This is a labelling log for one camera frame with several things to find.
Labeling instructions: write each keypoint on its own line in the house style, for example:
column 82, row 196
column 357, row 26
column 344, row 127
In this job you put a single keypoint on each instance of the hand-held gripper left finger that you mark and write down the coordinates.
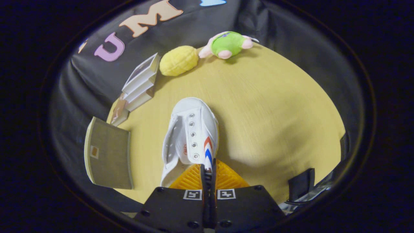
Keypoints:
column 174, row 210

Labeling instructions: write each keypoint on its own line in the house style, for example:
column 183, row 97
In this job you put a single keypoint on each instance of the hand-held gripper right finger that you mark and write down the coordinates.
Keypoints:
column 245, row 207

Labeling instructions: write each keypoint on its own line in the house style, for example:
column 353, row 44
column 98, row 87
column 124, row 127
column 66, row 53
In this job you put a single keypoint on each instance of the white striped canvas shoe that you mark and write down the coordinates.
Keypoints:
column 194, row 113

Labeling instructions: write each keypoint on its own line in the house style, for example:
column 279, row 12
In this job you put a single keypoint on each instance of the brown cover book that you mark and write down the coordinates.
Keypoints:
column 119, row 111

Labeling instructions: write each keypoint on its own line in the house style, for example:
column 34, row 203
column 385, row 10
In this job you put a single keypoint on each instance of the yellow plush toy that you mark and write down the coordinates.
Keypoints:
column 178, row 61

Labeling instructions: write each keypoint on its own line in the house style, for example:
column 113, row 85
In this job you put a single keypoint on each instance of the black backdrop cloth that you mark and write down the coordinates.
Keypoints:
column 87, row 77

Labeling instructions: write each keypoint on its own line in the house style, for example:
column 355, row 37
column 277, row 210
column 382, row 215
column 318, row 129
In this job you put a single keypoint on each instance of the green and pink plush toy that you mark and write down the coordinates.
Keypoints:
column 226, row 43

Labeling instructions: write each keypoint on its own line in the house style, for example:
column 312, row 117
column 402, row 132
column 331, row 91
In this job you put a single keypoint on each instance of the black plastic bracket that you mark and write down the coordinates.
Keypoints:
column 301, row 184

